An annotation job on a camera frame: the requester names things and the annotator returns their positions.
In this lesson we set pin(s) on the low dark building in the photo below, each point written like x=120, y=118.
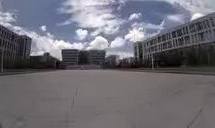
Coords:
x=45, y=61

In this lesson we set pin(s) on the small distant building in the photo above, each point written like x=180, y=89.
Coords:
x=112, y=60

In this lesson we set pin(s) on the dark grey office building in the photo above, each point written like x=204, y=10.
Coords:
x=10, y=46

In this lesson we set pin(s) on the long pale office building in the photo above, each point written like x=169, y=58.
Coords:
x=181, y=43

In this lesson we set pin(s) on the wide glass-fronted building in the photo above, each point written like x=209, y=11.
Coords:
x=83, y=56

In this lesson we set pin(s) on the pale pole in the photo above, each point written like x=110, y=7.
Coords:
x=152, y=60
x=2, y=60

